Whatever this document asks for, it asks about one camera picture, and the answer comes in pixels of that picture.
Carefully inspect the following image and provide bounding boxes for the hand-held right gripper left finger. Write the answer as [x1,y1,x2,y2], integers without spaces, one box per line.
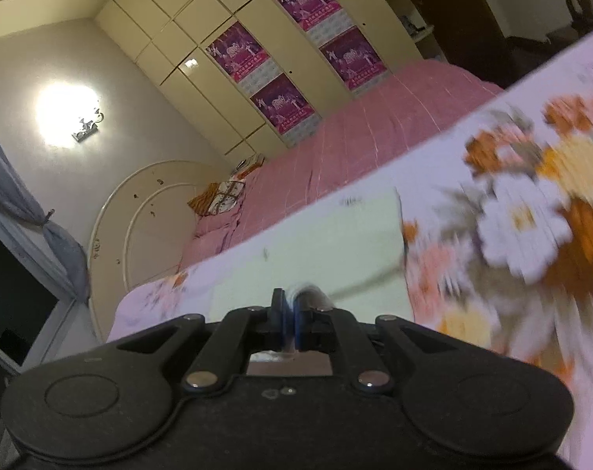
[115,287,294,396]

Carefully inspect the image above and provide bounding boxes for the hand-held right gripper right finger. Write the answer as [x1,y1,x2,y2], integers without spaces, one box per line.
[293,285,479,396]

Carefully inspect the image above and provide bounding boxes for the light green knit sweater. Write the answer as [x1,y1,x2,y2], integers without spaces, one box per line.
[210,188,415,326]

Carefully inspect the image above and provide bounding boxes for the flat book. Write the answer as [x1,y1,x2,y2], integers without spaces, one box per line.
[232,153,266,173]

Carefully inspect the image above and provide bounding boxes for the pink checked bed cover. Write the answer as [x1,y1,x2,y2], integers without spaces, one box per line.
[178,60,506,273]

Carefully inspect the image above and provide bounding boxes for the cream arched headboard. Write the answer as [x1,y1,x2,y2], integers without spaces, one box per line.
[87,159,229,344]

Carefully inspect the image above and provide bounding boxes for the floral lilac bedsheet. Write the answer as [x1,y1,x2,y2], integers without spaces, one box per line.
[107,25,593,470]

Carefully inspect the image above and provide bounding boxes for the grey tied curtain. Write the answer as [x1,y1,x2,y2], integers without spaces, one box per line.
[0,116,92,303]

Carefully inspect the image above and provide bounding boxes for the cream wardrobe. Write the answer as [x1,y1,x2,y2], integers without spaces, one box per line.
[93,0,449,158]

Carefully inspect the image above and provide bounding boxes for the dark glass window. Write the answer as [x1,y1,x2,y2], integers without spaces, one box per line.
[0,201,76,378]

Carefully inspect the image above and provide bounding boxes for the cream open corner shelves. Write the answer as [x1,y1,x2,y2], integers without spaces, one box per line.
[367,0,449,63]

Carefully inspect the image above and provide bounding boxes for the dark wooden door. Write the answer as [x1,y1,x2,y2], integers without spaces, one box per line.
[382,0,519,93]

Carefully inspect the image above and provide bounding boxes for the magenta wall poster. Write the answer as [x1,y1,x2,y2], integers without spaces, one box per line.
[319,26,391,91]
[271,0,349,33]
[249,72,323,136]
[205,21,283,84]

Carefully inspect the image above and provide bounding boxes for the ornate wall lamp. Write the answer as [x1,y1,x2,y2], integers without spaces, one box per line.
[71,101,105,144]

